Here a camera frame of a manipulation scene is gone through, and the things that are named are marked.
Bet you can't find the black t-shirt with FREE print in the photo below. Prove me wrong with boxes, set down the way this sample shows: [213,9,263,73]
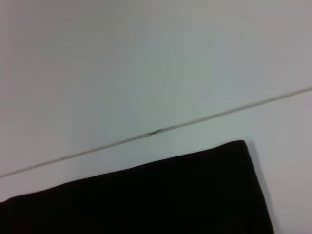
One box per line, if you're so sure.
[0,139,275,234]

